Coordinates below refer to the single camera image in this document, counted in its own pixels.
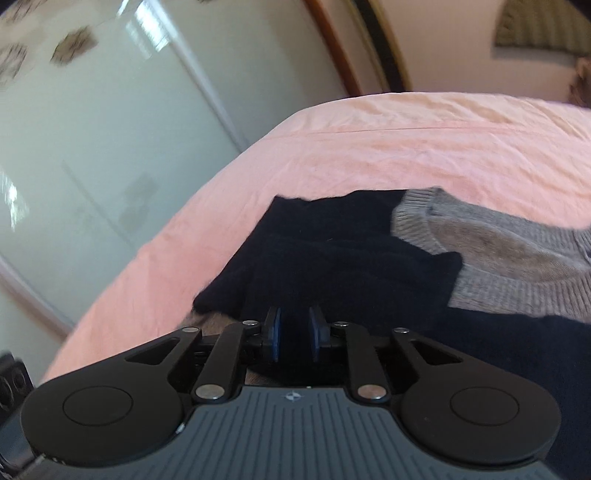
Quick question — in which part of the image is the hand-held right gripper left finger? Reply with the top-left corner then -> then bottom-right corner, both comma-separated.
124,306 -> 282,402

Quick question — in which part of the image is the pink bed sheet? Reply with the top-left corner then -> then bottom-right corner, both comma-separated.
39,91 -> 591,385

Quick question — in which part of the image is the grey and navy sock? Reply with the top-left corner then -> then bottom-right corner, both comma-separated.
390,186 -> 591,386
192,189 -> 464,376

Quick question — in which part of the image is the olive knitted cloth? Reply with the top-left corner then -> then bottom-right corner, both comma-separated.
493,0 -> 591,51

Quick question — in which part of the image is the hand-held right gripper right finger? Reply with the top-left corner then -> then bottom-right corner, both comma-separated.
308,305 -> 465,402

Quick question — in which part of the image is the black and gold frame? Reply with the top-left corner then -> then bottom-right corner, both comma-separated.
355,0 -> 411,93

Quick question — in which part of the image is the brown wooden frame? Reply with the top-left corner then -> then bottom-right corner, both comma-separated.
302,0 -> 363,95

